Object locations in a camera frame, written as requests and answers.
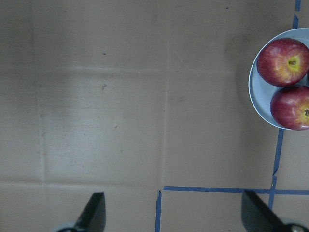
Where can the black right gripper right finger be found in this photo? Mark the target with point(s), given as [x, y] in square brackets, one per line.
[256, 216]

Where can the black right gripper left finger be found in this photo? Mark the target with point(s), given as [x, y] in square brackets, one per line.
[93, 217]

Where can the red apple lower on plate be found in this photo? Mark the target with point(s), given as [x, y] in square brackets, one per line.
[289, 107]

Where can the red apple on plate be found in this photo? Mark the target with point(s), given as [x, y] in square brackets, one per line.
[289, 107]
[283, 62]

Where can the light blue plate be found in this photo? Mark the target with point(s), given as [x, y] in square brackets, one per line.
[260, 91]

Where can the red apple upper on plate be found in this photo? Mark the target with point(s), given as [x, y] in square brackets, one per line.
[283, 62]

